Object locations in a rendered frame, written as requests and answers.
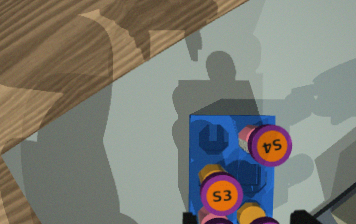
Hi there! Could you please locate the blue tube rack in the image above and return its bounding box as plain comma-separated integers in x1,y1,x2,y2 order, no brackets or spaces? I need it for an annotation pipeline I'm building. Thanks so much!
189,115,275,224

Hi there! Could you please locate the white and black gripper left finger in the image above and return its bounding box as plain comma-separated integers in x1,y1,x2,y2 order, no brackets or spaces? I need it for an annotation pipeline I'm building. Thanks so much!
182,212,198,224

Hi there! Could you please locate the grey bench mat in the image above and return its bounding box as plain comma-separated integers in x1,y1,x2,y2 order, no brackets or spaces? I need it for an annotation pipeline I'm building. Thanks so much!
1,0,356,224

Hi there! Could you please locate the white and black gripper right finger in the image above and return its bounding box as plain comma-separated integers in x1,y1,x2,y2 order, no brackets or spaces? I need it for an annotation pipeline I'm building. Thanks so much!
290,210,322,224

